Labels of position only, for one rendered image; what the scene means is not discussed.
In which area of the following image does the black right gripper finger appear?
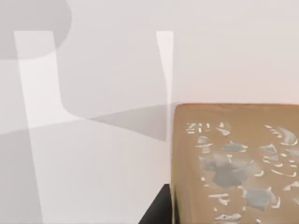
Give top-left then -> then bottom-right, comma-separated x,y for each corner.
138,183 -> 174,224

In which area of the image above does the brown box with pale print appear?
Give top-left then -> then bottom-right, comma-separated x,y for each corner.
169,103 -> 299,224

